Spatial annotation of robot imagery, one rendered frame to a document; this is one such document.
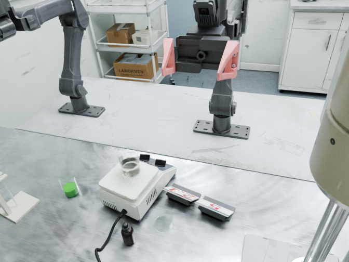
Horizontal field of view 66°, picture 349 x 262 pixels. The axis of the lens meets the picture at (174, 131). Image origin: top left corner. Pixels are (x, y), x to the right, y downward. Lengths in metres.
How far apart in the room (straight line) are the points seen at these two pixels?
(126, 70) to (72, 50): 1.89
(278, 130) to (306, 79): 2.08
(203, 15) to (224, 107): 0.41
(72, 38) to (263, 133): 0.79
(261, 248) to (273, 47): 3.04
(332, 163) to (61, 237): 0.65
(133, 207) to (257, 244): 0.30
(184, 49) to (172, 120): 0.54
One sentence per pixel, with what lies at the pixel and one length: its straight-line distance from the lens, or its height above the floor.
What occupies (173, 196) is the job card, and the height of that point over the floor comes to 0.92.
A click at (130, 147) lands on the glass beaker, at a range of 0.71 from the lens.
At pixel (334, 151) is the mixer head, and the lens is 0.27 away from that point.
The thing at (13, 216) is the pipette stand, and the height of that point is 0.91.
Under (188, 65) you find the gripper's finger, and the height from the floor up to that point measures 1.29.
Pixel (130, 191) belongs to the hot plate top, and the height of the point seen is 0.99.
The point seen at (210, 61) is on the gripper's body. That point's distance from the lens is 0.55.
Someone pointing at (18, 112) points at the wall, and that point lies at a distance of 2.36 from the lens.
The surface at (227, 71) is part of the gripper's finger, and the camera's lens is 0.51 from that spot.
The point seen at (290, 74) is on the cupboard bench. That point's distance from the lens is 3.05.
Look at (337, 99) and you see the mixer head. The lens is 0.27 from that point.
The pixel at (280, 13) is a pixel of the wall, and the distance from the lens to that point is 3.45.
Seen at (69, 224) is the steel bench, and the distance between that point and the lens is 0.80.
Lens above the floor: 1.50
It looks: 37 degrees down
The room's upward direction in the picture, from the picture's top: 4 degrees counter-clockwise
